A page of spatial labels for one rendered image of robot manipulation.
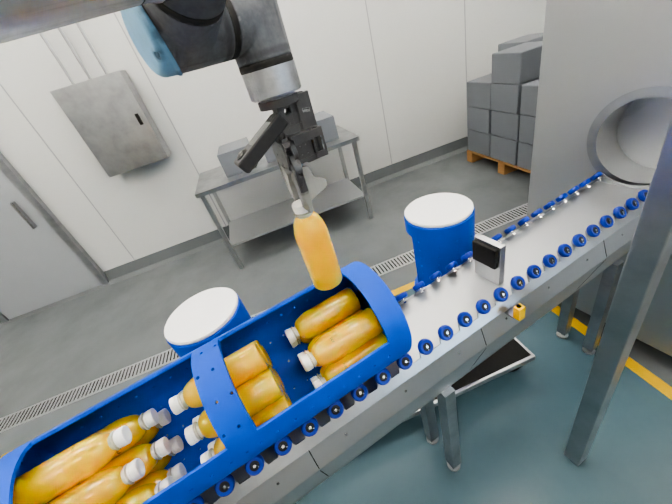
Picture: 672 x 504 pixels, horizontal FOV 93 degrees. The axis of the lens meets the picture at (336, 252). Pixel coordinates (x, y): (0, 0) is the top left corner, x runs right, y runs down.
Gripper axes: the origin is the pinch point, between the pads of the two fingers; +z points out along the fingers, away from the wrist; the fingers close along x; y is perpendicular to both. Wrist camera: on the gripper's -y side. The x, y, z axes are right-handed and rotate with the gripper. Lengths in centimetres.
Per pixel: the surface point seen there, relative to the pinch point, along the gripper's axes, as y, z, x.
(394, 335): 7.6, 34.0, -12.9
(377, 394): 0, 54, -10
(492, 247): 53, 38, -2
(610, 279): 123, 91, -6
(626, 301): 67, 50, -32
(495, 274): 54, 49, -2
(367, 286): 7.8, 24.2, -4.3
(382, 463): 0, 147, 15
